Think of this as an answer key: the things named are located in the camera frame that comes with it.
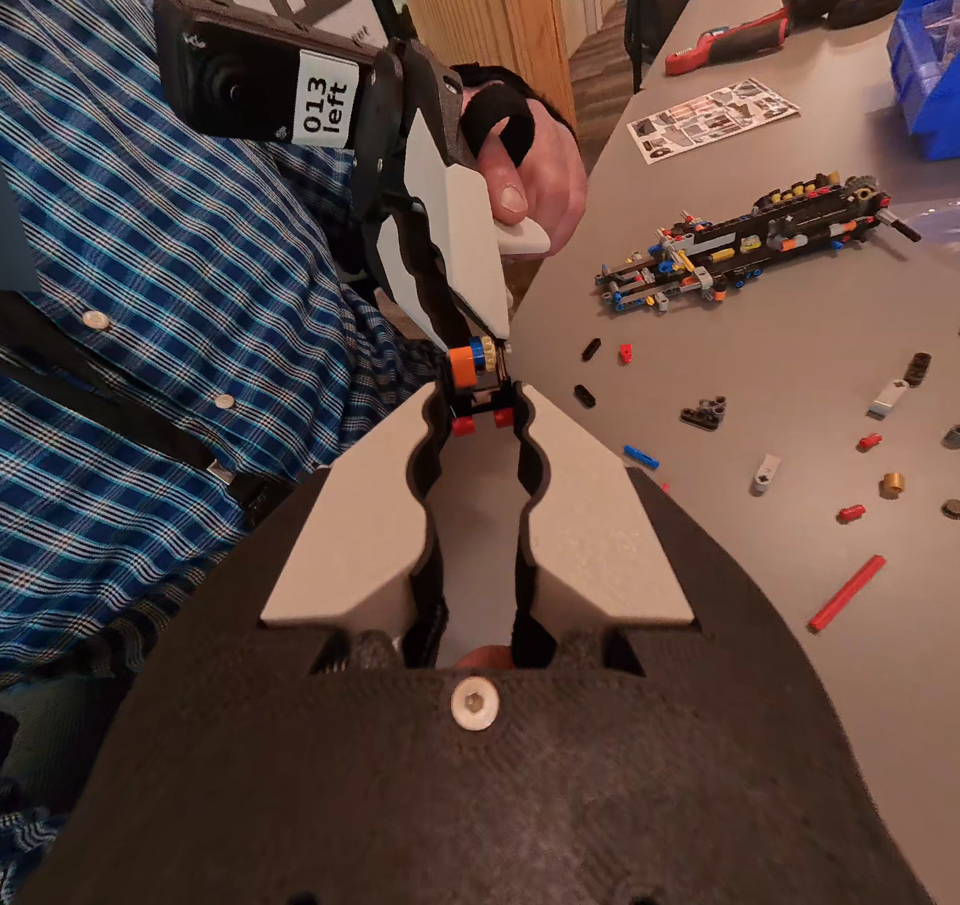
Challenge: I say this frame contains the long red plastic axle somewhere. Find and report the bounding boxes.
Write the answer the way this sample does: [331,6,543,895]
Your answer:
[807,554,888,634]

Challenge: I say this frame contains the blue bin with tag sticker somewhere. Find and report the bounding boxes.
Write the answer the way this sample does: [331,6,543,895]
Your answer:
[887,0,960,164]

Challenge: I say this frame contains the black chest strap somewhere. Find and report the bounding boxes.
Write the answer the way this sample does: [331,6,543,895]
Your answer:
[0,311,297,527]

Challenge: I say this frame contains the small toy gear subassembly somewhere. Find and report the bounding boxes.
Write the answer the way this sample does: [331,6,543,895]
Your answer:
[446,335,519,437]

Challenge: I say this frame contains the wooden door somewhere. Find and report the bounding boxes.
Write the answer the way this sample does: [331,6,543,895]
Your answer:
[386,0,577,130]

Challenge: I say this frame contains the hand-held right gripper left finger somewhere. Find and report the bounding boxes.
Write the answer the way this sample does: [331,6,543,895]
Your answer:
[260,382,451,651]

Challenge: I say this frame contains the red black hand tool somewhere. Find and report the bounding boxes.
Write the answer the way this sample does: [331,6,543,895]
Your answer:
[663,8,791,78]

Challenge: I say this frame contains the person's blue plaid shirt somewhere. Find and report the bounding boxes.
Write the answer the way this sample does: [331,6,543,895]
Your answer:
[0,0,447,905]

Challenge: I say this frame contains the toy car chassis assembly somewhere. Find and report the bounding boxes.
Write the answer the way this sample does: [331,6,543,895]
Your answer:
[596,173,924,315]

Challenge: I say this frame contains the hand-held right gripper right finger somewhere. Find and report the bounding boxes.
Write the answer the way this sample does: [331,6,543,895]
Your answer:
[512,382,696,651]

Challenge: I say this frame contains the printed sticker sheet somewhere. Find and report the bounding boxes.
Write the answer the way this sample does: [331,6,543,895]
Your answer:
[627,77,801,166]

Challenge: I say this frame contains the person's left hand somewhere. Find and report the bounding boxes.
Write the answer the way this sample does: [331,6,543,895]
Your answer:
[477,98,590,261]

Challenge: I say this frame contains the pile of clear parts bags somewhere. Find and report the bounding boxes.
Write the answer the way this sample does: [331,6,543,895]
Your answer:
[903,0,960,85]

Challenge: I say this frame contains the black office chair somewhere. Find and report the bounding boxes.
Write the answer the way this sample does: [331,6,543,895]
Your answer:
[621,0,715,95]

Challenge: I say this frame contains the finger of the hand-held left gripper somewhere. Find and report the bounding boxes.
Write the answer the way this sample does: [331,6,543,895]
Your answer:
[373,216,472,360]
[403,111,517,342]

